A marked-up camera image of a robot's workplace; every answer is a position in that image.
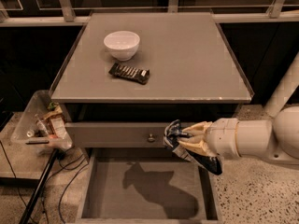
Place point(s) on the open grey middle drawer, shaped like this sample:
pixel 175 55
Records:
pixel 146 186

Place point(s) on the white ceramic bowl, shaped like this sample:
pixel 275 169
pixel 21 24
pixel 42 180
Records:
pixel 122 45

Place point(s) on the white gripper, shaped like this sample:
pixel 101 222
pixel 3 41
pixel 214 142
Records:
pixel 221 136

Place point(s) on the white metal railing frame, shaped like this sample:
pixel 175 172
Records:
pixel 77 12

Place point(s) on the blue kettle chip bag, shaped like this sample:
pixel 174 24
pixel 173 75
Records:
pixel 174 132

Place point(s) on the closed grey top drawer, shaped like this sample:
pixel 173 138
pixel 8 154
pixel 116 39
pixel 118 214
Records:
pixel 116 134

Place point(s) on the grey drawer cabinet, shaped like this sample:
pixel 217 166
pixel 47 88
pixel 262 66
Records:
pixel 193 75

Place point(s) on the snack packages in bin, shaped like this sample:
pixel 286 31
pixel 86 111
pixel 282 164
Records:
pixel 50 124

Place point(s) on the round metal drawer knob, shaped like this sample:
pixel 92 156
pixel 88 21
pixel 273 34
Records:
pixel 151 138

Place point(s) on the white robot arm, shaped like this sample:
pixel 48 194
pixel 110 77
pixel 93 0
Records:
pixel 275 140

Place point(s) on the dark striped snack bar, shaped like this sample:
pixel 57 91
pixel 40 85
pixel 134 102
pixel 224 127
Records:
pixel 130 73

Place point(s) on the black tripod leg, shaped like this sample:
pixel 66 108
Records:
pixel 38 190

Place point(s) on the clear plastic storage bin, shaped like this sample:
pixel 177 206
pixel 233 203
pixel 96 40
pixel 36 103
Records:
pixel 41 145

